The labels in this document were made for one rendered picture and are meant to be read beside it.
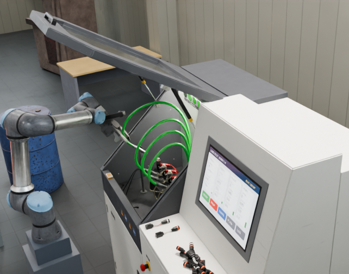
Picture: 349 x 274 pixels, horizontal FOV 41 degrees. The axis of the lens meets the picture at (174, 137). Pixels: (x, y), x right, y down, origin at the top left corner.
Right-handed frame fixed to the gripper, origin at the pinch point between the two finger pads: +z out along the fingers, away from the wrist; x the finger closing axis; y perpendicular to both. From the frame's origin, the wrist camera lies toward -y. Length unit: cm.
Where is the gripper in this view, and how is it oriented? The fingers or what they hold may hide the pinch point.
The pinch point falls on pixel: (127, 138)
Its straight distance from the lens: 264.6
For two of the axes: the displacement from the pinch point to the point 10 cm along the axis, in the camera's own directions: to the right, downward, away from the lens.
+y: -7.0, 6.4, 3.3
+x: -2.3, 2.3, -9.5
